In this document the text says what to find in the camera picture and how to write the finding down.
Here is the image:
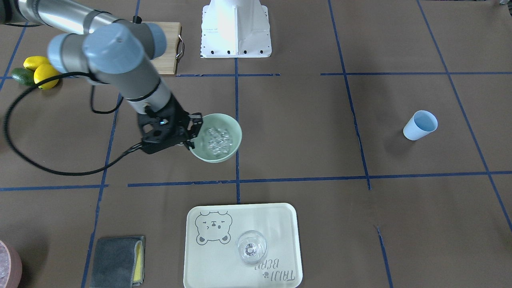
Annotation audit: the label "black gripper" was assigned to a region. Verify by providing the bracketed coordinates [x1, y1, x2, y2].
[137, 94, 203, 154]

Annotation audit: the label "green bowl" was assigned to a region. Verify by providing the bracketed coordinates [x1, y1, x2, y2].
[191, 113, 242, 163]

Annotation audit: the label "light blue plastic cup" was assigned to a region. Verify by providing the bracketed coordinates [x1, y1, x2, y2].
[403, 110, 438, 141]

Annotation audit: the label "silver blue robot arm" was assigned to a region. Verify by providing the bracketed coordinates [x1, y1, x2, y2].
[1, 0, 202, 154]

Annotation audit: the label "ice cubes in bowl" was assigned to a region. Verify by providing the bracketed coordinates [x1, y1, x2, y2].
[206, 127, 233, 156]

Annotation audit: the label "pink bowl of ice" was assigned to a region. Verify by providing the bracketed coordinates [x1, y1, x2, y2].
[0, 240, 23, 288]

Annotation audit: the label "wooden cutting board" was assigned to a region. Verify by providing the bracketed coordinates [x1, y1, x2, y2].
[144, 21, 184, 75]

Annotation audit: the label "cream bear tray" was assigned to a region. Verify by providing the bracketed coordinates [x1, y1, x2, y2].
[183, 203, 303, 288]

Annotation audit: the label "clear wine glass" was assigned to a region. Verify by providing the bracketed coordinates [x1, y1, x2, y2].
[236, 230, 268, 266]

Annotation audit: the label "grey folded cloth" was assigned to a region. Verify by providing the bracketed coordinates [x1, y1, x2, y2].
[89, 235, 146, 288]

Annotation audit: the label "yellow lemon lower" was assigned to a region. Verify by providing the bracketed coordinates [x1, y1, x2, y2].
[34, 64, 60, 90]

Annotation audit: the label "yellow lemon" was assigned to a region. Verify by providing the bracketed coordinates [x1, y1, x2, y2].
[34, 64, 60, 90]
[23, 55, 50, 72]

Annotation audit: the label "yellow lemon upper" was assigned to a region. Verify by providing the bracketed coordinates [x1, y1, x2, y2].
[23, 55, 50, 72]

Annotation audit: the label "green lime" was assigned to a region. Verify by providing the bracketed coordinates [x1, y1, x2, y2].
[11, 67, 35, 86]

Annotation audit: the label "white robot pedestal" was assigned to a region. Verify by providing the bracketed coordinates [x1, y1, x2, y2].
[200, 0, 272, 58]

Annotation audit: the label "black camera cable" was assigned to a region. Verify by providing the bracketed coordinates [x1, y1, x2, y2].
[3, 71, 144, 176]

